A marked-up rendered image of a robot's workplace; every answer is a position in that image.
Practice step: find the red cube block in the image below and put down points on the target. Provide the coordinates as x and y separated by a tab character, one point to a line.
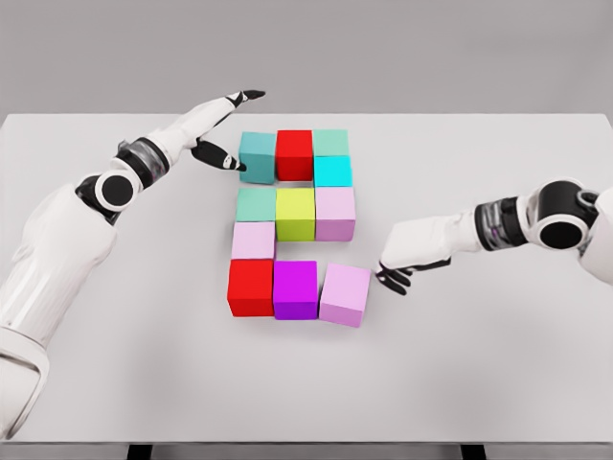
293	154
251	286

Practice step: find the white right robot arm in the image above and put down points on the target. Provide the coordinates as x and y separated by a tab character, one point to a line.
527	220

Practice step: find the yellow-green cube block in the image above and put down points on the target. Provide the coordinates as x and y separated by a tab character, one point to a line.
295	213

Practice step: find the light pink cube block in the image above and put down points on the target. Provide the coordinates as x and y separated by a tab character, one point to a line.
253	240
344	294
335	213

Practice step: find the teal cube block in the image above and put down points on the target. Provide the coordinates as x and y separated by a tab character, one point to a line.
256	158

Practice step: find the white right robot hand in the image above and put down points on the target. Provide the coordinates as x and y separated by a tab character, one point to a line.
407	251

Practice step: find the cyan cube block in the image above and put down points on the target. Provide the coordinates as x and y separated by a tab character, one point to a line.
332	171

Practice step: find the magenta purple cube block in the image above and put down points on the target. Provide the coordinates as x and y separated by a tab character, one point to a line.
295	289

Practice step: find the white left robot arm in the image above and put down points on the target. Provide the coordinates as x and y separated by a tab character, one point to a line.
62	239

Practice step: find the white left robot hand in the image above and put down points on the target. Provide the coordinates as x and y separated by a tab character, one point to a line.
211	125

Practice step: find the mint green cube block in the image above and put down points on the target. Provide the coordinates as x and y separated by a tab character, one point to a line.
255	204
331	142

